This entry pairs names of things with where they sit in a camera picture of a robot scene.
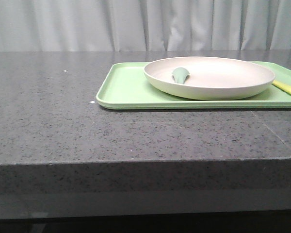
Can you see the white pleated curtain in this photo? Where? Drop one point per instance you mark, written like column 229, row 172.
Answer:
column 144, row 25

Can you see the yellow plastic fork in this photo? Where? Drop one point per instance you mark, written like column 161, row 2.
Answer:
column 284, row 87

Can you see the sage green spoon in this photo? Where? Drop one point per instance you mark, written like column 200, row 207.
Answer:
column 180, row 75

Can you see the beige round plate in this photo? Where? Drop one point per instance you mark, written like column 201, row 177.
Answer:
column 211, row 78

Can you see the light green rectangular tray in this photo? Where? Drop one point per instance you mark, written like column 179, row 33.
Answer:
column 126, row 88

